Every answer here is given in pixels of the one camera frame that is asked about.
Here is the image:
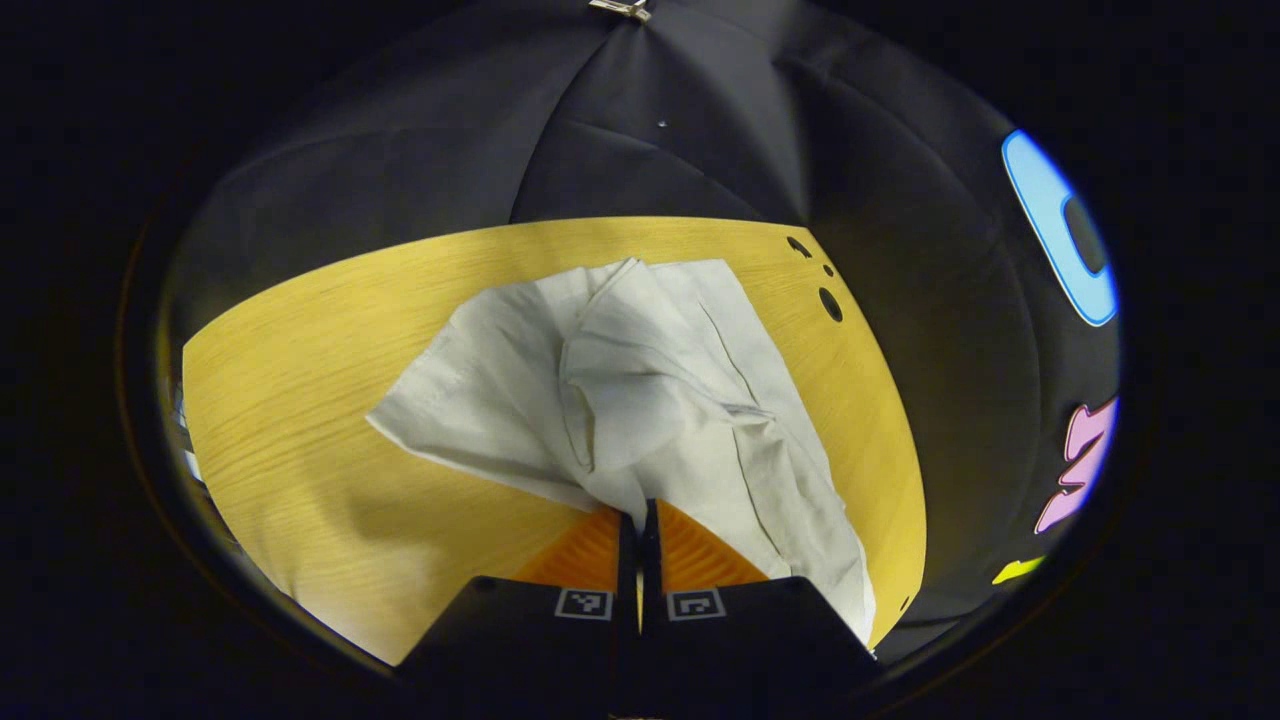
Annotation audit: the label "white jeans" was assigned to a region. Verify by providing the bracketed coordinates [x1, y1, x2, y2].
[365, 257, 878, 646]

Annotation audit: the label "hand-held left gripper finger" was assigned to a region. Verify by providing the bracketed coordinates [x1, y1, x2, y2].
[640, 497, 883, 703]
[395, 505, 641, 703]

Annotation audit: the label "black backdrop cloth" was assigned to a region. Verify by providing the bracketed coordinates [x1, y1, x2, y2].
[160, 0, 1121, 661]

